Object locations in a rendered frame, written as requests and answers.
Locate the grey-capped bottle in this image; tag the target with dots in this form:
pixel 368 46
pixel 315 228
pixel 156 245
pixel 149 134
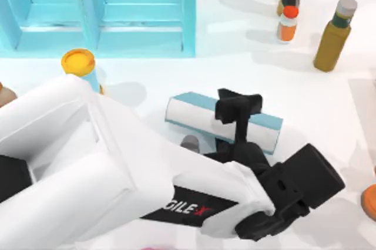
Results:
pixel 190 142

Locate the yellow-capped light blue bottle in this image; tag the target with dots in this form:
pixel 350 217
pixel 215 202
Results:
pixel 77 62

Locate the small orange bottle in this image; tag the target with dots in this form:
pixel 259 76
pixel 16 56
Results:
pixel 288 28

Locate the light blue rack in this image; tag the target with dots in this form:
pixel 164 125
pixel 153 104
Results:
pixel 141 12

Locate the brown bottle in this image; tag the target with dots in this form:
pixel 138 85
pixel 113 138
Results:
pixel 6 95

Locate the olive bottle with grey cap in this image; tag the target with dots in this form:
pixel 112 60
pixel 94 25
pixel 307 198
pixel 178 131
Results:
pixel 332 44

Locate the teal and white book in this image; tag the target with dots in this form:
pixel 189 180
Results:
pixel 194 115

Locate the orange round object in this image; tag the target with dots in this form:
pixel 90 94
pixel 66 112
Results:
pixel 370 201

